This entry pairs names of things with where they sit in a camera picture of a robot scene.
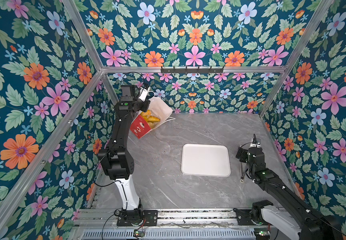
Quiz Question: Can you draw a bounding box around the yellow ring bread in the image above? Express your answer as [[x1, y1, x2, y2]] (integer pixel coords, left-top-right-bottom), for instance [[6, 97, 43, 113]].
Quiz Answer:
[[140, 110, 152, 118]]

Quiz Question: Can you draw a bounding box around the yellow croissant bread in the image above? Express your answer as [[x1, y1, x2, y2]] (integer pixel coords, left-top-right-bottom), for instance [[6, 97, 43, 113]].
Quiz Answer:
[[147, 116, 161, 123]]

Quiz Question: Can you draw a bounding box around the red white paper bag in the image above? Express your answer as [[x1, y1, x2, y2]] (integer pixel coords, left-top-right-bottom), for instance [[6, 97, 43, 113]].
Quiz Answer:
[[130, 97, 175, 139]]

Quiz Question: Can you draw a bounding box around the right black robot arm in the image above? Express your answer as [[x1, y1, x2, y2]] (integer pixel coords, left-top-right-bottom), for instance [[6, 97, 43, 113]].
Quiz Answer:
[[236, 143, 345, 240]]

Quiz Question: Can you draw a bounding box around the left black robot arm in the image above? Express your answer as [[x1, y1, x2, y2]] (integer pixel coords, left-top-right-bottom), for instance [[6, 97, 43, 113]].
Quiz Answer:
[[98, 85, 150, 225]]

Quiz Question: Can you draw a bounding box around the white rectangular tray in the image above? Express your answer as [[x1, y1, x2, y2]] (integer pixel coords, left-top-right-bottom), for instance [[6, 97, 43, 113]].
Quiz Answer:
[[181, 144, 231, 178]]

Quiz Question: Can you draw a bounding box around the black wall hook rail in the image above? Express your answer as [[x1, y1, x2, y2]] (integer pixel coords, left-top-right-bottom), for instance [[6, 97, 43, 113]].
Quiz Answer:
[[160, 66, 224, 75]]

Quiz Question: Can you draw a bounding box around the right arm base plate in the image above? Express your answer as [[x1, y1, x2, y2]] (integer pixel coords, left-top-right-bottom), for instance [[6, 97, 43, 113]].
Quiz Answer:
[[233, 208, 269, 226]]

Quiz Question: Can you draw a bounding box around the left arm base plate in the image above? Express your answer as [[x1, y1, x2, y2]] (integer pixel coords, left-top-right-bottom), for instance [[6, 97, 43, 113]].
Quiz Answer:
[[117, 209, 159, 227]]

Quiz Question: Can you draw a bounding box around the aluminium front rail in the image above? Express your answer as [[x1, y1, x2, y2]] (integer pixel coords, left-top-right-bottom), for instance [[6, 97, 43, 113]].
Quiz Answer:
[[70, 207, 327, 240]]

